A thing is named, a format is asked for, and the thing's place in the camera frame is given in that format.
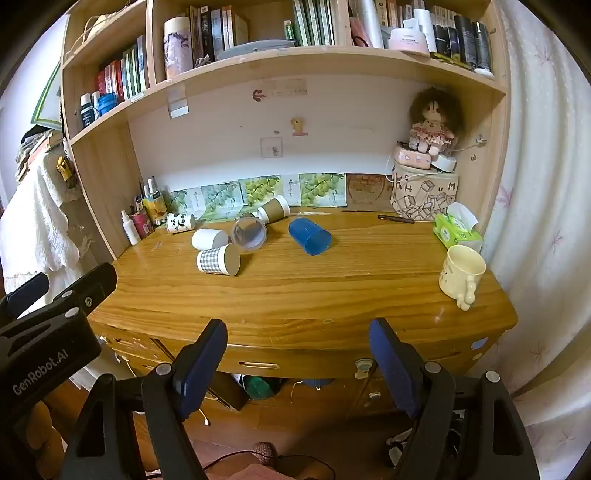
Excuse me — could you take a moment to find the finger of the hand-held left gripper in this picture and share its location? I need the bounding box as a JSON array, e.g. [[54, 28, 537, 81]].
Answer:
[[18, 262, 118, 330], [0, 272, 51, 319]]

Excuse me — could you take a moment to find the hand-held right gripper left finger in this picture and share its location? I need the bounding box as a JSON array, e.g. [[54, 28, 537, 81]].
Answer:
[[60, 318, 229, 480]]

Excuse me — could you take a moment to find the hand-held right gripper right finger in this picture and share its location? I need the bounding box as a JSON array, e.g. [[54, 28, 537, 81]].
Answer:
[[368, 318, 541, 480]]

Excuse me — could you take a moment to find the panda print cup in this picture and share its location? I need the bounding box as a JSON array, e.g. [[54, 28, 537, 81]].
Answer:
[[165, 213, 197, 235]]

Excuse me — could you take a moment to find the checked paper cup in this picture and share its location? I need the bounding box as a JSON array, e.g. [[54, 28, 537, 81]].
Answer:
[[196, 244, 242, 277]]

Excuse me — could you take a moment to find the white paper cup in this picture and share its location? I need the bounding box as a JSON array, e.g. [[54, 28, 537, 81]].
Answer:
[[191, 228, 230, 252]]

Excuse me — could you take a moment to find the clear plastic cup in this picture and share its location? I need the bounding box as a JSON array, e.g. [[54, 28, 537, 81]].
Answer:
[[232, 216, 269, 253]]

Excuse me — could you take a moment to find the blue plastic cup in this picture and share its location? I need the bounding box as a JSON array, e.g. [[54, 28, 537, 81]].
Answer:
[[288, 218, 332, 256]]

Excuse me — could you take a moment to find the brown paper cup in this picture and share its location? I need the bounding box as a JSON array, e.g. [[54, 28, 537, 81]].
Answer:
[[255, 194, 291, 224]]

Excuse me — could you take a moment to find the green bag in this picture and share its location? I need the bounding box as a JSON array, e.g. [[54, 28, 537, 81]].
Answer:
[[242, 374, 283, 401]]

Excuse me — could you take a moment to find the white spray bottle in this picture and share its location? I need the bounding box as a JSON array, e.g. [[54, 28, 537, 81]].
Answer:
[[120, 210, 141, 246]]

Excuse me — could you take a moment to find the white lace cloth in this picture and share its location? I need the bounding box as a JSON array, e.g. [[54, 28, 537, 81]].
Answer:
[[0, 150, 95, 289]]

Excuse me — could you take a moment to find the yellow bottle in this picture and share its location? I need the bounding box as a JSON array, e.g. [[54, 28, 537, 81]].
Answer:
[[145, 179, 167, 225]]

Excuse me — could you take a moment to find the pink knitted slipper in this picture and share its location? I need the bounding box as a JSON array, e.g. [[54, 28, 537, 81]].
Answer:
[[251, 442, 279, 468]]

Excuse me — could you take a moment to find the wooden desk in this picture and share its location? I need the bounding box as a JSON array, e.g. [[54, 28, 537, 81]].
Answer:
[[85, 210, 519, 416]]

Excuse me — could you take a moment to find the cream mug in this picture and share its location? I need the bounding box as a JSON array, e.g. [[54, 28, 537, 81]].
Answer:
[[438, 244, 487, 309]]

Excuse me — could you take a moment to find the wooden bookshelf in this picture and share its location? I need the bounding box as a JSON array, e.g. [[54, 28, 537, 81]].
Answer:
[[59, 0, 509, 261]]

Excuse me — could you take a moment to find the grape picture card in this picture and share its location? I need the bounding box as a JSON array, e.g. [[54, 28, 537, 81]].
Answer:
[[239, 175, 284, 209], [298, 172, 347, 208], [200, 182, 243, 221], [165, 188, 204, 219]]

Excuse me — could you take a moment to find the green tissue pack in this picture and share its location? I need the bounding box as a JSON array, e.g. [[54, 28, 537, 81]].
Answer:
[[433, 202, 484, 253]]

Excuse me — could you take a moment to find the dark ink bottle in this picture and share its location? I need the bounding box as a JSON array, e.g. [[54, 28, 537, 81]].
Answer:
[[79, 93, 96, 129]]

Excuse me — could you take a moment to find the patterned storage box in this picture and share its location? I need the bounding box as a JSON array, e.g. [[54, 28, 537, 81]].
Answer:
[[390, 164, 461, 220]]

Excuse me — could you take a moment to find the brown picture card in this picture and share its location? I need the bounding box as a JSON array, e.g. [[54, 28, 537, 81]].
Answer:
[[345, 172, 394, 212]]

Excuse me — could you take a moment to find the pink box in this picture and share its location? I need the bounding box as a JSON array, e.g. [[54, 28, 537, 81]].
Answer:
[[393, 143, 433, 171]]

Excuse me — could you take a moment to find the row of books with red spines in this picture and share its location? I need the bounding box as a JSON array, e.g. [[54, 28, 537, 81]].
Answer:
[[94, 35, 149, 103]]

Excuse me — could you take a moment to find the white floral curtain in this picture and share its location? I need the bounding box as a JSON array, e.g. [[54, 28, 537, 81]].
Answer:
[[478, 0, 591, 467]]

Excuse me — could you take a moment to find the curly-haired doll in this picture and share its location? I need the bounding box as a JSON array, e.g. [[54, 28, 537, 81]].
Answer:
[[408, 87, 465, 156]]

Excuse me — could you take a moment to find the pink floral tube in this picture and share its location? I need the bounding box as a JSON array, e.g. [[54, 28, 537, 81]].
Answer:
[[163, 17, 195, 79]]

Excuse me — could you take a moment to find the row of dark books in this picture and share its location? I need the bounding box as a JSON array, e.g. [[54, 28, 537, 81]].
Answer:
[[187, 4, 251, 62]]

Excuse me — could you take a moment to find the grey case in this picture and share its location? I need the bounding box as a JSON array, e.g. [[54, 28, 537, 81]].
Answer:
[[216, 39, 297, 62]]

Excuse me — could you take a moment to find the pink cream jar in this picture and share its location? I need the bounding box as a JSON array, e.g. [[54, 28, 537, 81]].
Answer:
[[387, 28, 431, 58]]

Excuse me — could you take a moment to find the row of black bottles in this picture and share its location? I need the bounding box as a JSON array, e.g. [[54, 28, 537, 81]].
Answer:
[[433, 13, 493, 75]]

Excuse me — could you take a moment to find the tall white bottle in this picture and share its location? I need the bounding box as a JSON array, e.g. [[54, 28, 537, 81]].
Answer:
[[412, 8, 438, 53]]

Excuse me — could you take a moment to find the row of green books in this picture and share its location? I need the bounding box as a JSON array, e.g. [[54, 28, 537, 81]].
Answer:
[[284, 0, 348, 47]]

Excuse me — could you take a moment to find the black floor cable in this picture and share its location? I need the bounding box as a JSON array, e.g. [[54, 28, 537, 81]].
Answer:
[[198, 450, 336, 480]]

